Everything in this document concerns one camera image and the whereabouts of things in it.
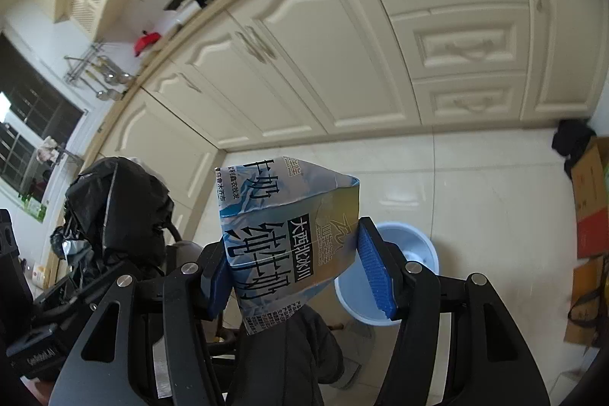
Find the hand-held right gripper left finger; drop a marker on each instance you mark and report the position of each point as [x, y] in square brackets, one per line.
[219, 296]

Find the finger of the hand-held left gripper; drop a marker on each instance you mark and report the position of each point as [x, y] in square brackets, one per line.
[10, 273]

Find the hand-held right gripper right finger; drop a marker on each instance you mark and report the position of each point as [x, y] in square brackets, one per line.
[376, 273]

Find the blue white milk carton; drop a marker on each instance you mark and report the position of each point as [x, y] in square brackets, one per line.
[285, 215]

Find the black trash bag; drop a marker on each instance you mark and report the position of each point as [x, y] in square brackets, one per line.
[123, 206]

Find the blue plastic bucket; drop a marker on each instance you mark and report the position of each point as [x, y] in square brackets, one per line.
[418, 254]

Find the green white box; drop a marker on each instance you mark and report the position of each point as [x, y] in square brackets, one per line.
[34, 206]

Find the person's dark coat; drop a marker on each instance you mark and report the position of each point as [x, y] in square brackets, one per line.
[290, 363]

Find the dark kitchen window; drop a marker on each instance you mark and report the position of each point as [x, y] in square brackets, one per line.
[38, 101]

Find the hanging metal ladle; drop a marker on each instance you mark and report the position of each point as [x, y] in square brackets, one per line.
[124, 77]
[112, 78]
[102, 94]

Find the brown cardboard box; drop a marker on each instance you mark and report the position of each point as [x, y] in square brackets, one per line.
[590, 196]
[587, 287]

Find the cream kitchen base cabinet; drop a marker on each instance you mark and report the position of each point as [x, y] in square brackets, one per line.
[333, 54]

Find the metal utensil rack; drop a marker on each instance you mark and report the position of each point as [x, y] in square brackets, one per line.
[90, 61]

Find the red pot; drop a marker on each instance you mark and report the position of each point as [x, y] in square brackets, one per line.
[146, 43]

